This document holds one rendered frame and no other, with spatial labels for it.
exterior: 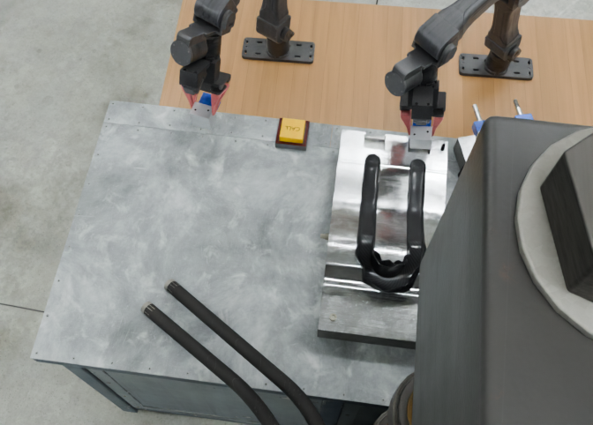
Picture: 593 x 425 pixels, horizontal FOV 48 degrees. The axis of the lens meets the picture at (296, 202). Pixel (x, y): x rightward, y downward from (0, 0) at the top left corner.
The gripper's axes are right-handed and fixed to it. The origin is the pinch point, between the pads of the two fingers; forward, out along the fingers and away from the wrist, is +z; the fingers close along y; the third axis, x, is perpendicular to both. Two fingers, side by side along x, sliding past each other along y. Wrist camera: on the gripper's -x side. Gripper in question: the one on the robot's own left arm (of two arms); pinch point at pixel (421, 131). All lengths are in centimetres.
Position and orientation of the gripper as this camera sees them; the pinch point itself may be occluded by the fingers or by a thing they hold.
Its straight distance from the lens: 161.3
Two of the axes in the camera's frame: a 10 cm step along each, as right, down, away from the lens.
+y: 9.8, 0.7, -1.9
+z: 0.8, 7.5, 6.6
